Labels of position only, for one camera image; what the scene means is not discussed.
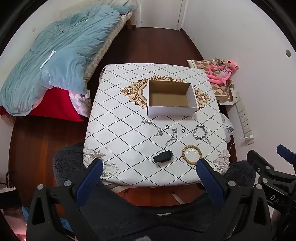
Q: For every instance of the white plastic bag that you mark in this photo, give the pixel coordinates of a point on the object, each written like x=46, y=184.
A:
x=226, y=126

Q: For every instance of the light blue duvet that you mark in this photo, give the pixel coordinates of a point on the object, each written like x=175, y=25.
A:
x=57, y=58

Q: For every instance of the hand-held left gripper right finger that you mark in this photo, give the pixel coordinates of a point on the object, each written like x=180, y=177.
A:
x=209, y=180

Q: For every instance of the diamond patterned white tablecloth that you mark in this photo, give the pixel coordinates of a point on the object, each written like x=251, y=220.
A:
x=120, y=143

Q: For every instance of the brown diamond patterned cushion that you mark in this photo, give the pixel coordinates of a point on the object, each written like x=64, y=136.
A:
x=222, y=92

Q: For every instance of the white power strip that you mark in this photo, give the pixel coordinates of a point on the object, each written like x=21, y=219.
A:
x=244, y=115

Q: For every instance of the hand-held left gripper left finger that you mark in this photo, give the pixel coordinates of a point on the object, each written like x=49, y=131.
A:
x=91, y=180

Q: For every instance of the white cardboard box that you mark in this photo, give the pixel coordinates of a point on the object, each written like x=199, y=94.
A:
x=171, y=111

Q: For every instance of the white fabric strip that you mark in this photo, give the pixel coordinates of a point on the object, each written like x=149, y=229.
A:
x=47, y=60

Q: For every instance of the black smart band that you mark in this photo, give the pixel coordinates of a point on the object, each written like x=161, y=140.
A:
x=161, y=158

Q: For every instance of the pink checked sheet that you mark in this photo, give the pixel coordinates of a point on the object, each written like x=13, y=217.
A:
x=79, y=104

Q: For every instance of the red blanket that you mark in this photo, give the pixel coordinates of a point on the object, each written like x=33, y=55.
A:
x=55, y=104

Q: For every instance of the pink panther plush toy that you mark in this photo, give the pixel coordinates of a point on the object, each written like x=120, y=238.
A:
x=223, y=74

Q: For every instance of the beige checked mattress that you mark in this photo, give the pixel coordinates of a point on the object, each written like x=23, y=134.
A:
x=104, y=51

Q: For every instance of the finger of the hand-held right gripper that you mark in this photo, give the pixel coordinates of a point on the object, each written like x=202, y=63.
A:
x=260, y=162
x=284, y=150

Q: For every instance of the white charger plug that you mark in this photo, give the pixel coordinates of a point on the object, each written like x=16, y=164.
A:
x=249, y=137

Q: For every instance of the teal pillow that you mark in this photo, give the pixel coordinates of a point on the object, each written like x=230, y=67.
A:
x=126, y=9

